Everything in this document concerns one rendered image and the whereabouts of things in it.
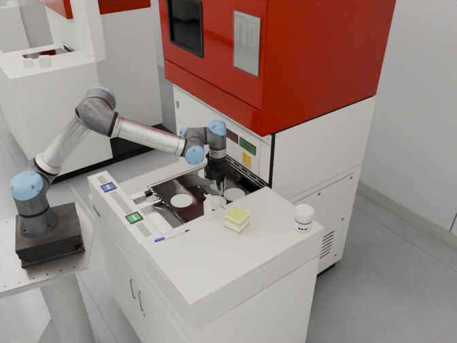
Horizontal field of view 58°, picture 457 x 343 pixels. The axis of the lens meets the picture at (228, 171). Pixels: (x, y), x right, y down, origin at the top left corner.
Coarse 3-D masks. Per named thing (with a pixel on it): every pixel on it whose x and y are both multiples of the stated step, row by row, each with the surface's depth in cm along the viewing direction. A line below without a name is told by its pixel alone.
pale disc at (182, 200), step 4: (176, 196) 188; (180, 196) 188; (184, 196) 188; (188, 196) 188; (172, 200) 186; (176, 200) 186; (180, 200) 186; (184, 200) 186; (188, 200) 186; (172, 204) 183; (176, 204) 183; (180, 204) 183; (184, 204) 183; (188, 204) 183
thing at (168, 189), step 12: (168, 180) 199; (180, 180) 199; (192, 180) 199; (204, 180) 199; (228, 180) 199; (156, 192) 191; (168, 192) 191; (180, 192) 191; (192, 192) 191; (216, 192) 191; (168, 204) 184; (192, 204) 183; (180, 216) 177; (192, 216) 176
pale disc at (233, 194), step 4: (232, 188) 194; (224, 192) 191; (228, 192) 191; (232, 192) 191; (236, 192) 191; (240, 192) 191; (224, 196) 188; (228, 196) 188; (232, 196) 188; (236, 196) 188; (240, 196) 188; (244, 196) 188; (232, 200) 186
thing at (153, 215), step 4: (144, 200) 189; (144, 212) 182; (148, 212) 182; (152, 212) 182; (156, 212) 182; (148, 216) 179; (152, 216) 179; (156, 216) 179; (160, 216) 179; (152, 220) 177; (156, 220) 177; (160, 220) 177; (164, 220) 177; (156, 224) 175; (160, 224) 175; (164, 224) 175; (168, 224) 175; (160, 228) 173; (164, 228) 173; (168, 228) 173; (172, 228) 173; (164, 232) 171
